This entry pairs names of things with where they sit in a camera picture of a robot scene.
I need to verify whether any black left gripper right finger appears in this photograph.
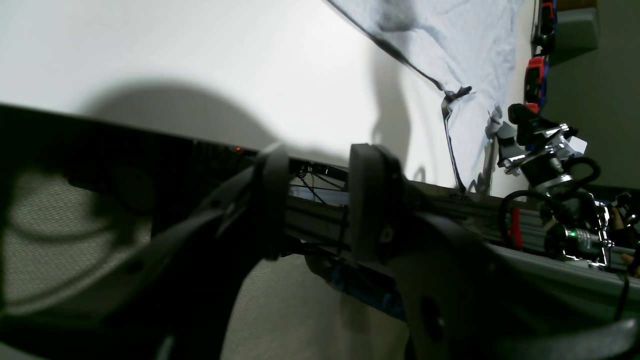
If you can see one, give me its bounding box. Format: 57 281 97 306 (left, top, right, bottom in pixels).
349 143 639 360

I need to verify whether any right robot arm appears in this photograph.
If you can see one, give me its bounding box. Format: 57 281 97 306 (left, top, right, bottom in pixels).
496 104 639 269

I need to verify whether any grey T-shirt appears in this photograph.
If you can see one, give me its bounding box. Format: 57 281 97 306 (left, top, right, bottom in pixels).
331 0 523 193

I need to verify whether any aluminium frame rail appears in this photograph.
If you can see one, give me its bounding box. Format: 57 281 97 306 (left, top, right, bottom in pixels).
286 182 639 321

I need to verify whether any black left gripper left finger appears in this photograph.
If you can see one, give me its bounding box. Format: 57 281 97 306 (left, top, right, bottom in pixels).
1 144 290 360

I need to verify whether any blue red bar clamp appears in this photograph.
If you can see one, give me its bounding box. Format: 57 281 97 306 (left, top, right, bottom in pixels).
531 0 558 56
524 55 549 114

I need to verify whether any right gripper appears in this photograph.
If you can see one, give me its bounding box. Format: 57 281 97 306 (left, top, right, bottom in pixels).
493 104 588 174

